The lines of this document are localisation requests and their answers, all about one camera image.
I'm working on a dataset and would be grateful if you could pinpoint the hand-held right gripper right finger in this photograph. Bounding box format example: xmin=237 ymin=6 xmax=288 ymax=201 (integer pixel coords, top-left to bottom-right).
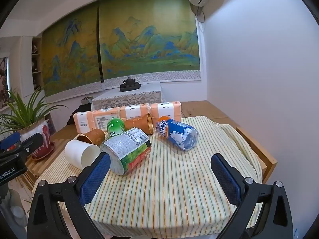
xmin=211 ymin=153 xmax=294 ymax=239

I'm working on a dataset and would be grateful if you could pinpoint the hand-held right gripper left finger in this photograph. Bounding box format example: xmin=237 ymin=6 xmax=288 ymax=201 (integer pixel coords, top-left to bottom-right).
xmin=27 ymin=151 xmax=111 ymax=239

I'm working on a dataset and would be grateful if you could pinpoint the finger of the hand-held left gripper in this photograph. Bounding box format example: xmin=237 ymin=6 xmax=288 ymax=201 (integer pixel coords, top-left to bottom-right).
xmin=0 ymin=132 xmax=21 ymax=151
xmin=0 ymin=132 xmax=43 ymax=160

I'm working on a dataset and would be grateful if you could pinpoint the white paper cup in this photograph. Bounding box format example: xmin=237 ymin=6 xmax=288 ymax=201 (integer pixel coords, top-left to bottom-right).
xmin=65 ymin=140 xmax=101 ymax=170

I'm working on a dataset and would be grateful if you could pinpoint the small brown paper cup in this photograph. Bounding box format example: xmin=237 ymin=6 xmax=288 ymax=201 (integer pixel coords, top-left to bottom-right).
xmin=76 ymin=128 xmax=106 ymax=146

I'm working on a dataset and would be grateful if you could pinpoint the brown cup with gold inside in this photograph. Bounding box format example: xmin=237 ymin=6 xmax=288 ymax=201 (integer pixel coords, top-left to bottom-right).
xmin=124 ymin=113 xmax=153 ymax=135

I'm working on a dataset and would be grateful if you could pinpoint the potted plant in red-white pot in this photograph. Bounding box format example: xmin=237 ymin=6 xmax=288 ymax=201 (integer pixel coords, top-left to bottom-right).
xmin=0 ymin=83 xmax=68 ymax=159

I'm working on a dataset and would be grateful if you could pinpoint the red plant saucer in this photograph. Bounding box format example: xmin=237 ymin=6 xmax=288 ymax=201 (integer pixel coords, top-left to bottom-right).
xmin=31 ymin=141 xmax=56 ymax=160

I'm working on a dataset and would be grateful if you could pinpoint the striped wooden board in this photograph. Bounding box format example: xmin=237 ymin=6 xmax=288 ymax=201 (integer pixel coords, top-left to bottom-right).
xmin=25 ymin=152 xmax=66 ymax=178

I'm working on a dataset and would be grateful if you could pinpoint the clear bottle with green label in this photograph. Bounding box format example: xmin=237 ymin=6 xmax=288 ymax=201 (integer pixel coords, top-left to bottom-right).
xmin=100 ymin=127 xmax=152 ymax=175

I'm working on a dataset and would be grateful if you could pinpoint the green plastic bottle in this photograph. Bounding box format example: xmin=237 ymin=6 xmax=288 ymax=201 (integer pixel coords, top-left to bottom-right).
xmin=107 ymin=118 xmax=125 ymax=140

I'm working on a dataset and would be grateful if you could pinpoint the orange tissue pack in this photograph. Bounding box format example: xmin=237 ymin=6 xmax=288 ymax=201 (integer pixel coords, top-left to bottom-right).
xmin=150 ymin=101 xmax=182 ymax=121
xmin=120 ymin=104 xmax=151 ymax=123
xmin=73 ymin=111 xmax=96 ymax=133
xmin=93 ymin=108 xmax=121 ymax=130

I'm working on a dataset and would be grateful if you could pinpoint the dark bag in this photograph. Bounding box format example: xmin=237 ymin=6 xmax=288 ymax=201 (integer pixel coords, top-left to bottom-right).
xmin=67 ymin=104 xmax=93 ymax=125

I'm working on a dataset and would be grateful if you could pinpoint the yellow striped cloth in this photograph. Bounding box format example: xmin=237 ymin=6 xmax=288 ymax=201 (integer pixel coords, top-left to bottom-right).
xmin=32 ymin=116 xmax=264 ymax=238

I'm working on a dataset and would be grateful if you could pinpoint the blue and orange labelled bottle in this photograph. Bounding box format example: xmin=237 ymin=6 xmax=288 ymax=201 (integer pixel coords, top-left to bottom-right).
xmin=156 ymin=116 xmax=199 ymax=152

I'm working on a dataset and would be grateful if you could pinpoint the table with lace cloth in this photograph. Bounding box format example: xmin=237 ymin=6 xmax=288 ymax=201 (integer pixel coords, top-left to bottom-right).
xmin=91 ymin=82 xmax=164 ymax=111

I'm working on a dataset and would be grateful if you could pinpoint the framed wall picture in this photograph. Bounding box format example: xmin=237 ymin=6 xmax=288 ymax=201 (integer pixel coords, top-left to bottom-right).
xmin=0 ymin=56 xmax=11 ymax=108

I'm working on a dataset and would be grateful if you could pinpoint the wall shelf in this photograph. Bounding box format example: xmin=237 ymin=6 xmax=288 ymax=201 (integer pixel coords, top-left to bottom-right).
xmin=31 ymin=36 xmax=43 ymax=90

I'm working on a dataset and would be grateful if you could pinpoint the green landscape wall scroll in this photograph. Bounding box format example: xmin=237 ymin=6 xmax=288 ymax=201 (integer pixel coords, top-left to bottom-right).
xmin=41 ymin=6 xmax=105 ymax=103
xmin=98 ymin=0 xmax=202 ymax=90

